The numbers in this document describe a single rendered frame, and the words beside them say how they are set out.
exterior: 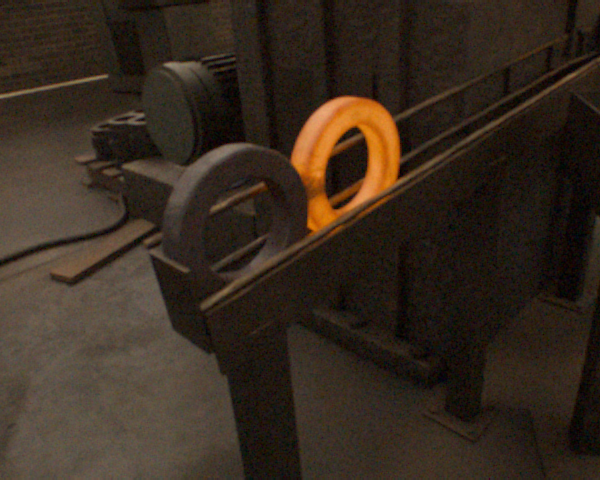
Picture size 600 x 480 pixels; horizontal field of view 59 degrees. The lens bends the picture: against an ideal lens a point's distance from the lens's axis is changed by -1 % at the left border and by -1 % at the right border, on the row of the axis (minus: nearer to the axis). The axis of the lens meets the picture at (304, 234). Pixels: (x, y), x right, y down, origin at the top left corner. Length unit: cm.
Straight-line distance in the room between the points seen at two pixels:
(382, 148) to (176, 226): 33
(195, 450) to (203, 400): 16
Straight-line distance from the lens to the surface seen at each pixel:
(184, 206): 55
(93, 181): 309
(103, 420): 145
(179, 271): 55
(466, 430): 129
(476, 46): 110
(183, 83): 197
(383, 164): 77
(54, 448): 143
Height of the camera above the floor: 93
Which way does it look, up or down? 26 degrees down
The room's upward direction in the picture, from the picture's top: 5 degrees counter-clockwise
